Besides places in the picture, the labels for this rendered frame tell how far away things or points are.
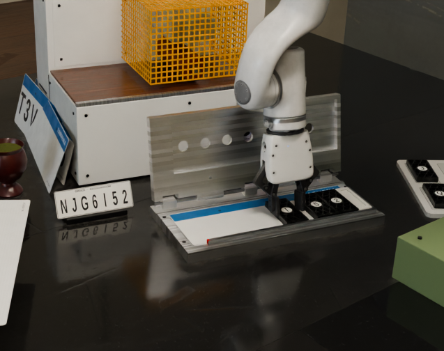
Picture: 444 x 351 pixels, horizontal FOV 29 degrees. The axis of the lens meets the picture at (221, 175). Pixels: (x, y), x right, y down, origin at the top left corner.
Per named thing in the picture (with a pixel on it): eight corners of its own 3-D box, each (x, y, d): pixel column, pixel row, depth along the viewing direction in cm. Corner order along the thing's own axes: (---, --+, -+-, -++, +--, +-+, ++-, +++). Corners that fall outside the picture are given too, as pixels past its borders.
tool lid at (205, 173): (149, 118, 172) (146, 116, 174) (155, 209, 177) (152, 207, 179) (340, 94, 189) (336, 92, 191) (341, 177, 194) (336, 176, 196)
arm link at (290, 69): (281, 120, 167) (314, 113, 173) (279, 51, 163) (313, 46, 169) (251, 115, 173) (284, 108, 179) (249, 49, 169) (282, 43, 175)
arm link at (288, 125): (273, 120, 167) (274, 136, 168) (314, 115, 171) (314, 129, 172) (254, 113, 175) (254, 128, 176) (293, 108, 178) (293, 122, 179)
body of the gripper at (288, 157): (270, 131, 168) (272, 186, 171) (316, 124, 172) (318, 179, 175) (253, 125, 175) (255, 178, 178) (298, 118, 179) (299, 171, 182)
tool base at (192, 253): (187, 264, 164) (188, 246, 163) (149, 214, 181) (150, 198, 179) (384, 224, 181) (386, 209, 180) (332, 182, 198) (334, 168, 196)
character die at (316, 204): (317, 221, 177) (317, 216, 176) (293, 200, 185) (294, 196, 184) (338, 217, 179) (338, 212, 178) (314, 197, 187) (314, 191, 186)
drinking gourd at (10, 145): (-2, 205, 182) (-5, 157, 177) (-18, 189, 188) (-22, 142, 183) (35, 194, 187) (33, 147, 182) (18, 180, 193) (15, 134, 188)
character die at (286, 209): (286, 228, 174) (287, 223, 173) (264, 206, 182) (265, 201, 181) (308, 223, 176) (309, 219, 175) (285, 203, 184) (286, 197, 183)
